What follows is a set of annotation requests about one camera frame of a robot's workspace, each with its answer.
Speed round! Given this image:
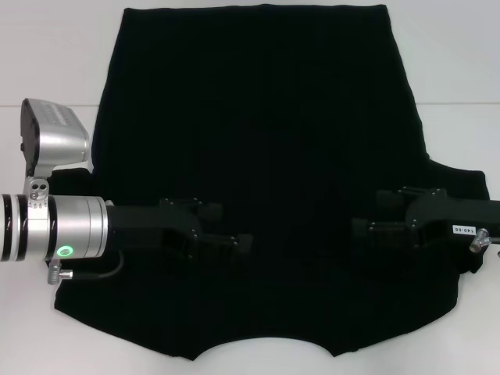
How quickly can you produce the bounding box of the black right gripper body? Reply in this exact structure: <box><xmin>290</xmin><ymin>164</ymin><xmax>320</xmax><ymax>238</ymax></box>
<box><xmin>405</xmin><ymin>187</ymin><xmax>500</xmax><ymax>252</ymax></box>

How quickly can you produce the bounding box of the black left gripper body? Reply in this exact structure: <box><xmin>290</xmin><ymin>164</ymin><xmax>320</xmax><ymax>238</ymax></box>
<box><xmin>105</xmin><ymin>197</ymin><xmax>207</xmax><ymax>271</ymax></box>

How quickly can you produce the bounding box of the black shirt with white print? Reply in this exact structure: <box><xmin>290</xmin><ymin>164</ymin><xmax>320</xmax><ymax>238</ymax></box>
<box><xmin>52</xmin><ymin>2</ymin><xmax>491</xmax><ymax>360</ymax></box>

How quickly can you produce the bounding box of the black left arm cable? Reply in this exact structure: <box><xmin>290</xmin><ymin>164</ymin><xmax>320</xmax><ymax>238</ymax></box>
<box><xmin>46</xmin><ymin>249</ymin><xmax>127</xmax><ymax>286</ymax></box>

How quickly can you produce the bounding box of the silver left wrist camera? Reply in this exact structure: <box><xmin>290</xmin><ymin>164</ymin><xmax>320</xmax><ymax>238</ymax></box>
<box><xmin>19</xmin><ymin>98</ymin><xmax>95</xmax><ymax>196</ymax></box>

